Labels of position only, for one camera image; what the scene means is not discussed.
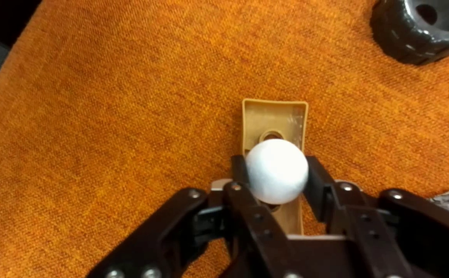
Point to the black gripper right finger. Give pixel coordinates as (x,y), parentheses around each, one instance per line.
(400,232)

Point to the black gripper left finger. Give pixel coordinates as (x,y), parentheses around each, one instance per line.
(183,237)

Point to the orange fabric sofa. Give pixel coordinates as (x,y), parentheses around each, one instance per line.
(132,129)

